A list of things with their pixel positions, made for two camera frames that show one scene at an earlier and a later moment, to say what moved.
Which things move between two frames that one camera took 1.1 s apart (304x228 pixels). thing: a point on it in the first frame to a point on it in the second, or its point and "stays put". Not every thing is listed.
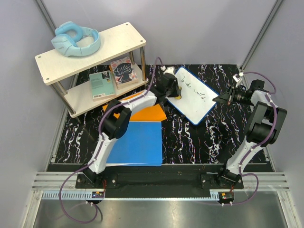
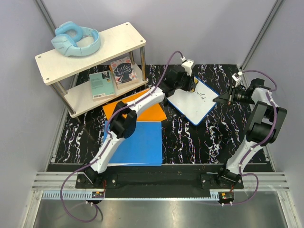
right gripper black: (222, 99) stays put
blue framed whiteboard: (197, 97) stays put
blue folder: (141, 144) stays put
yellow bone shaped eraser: (179, 97) to (195, 81)
